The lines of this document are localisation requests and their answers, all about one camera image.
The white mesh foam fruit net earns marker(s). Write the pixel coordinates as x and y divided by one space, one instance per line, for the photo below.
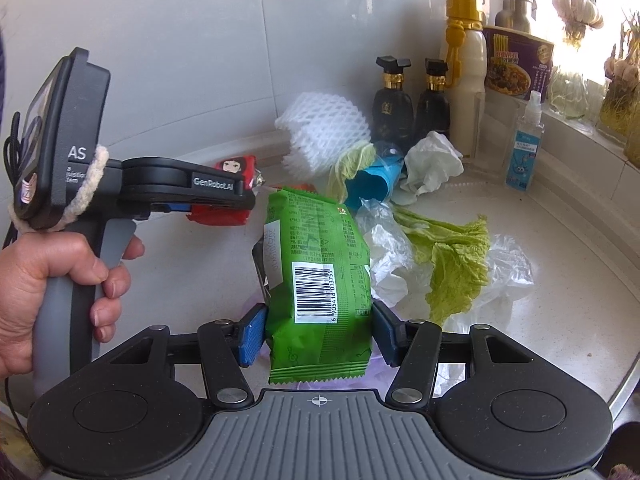
320 125

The green snack packet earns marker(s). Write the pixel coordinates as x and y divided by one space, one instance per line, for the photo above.
320 240

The purple instant noodle bowl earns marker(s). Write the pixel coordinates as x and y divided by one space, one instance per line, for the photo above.
520 65

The steel flask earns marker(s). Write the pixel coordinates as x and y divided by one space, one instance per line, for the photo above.
517 12

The red snack packet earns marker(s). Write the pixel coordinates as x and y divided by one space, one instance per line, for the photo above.
235 166

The blue paper cup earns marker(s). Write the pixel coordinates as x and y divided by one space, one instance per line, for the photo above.
372 182

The white bottle with yellow cap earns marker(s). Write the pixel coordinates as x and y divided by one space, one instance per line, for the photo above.
470 60

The white tissue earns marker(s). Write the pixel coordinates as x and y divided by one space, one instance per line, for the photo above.
432 160

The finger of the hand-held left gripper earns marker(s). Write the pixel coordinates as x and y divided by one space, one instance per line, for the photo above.
170 180

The dark bottle with gold collar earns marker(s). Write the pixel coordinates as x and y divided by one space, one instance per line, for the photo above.
392 110
432 110

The clear spray bottle blue label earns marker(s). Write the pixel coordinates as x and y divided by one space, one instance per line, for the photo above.
522 155

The clear glass jar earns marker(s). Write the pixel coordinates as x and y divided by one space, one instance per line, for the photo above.
570 97

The glass jar with sprouting plants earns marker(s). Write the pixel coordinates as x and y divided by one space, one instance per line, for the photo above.
617 105

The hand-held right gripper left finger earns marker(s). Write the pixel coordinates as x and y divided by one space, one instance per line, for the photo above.
252 335

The large cabbage leaf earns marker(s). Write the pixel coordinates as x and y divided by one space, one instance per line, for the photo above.
450 260

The clear plastic bag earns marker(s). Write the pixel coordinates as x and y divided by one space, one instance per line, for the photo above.
505 265
385 250

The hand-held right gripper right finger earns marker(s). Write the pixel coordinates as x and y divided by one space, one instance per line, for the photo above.
387 332

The hanging garlic bunch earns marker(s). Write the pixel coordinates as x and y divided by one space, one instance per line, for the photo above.
580 7

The person's left hand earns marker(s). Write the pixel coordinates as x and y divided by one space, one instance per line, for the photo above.
25 300

